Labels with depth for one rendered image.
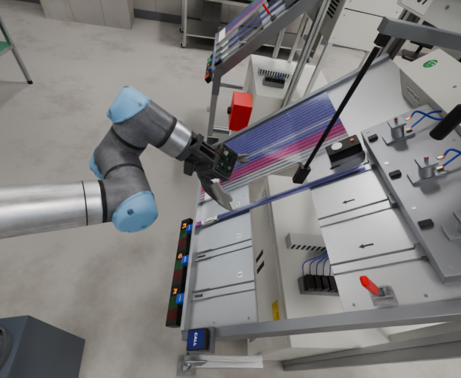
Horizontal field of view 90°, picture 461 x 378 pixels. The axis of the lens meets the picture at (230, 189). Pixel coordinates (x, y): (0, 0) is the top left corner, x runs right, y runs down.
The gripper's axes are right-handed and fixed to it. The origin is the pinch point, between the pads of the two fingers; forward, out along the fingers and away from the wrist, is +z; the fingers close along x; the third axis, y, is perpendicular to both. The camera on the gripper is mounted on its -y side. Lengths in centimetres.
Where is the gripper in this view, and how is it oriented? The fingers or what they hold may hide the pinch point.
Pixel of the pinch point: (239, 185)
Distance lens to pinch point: 63.8
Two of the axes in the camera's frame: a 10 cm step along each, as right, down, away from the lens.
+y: 6.3, -0.4, -7.8
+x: 3.2, -9.0, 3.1
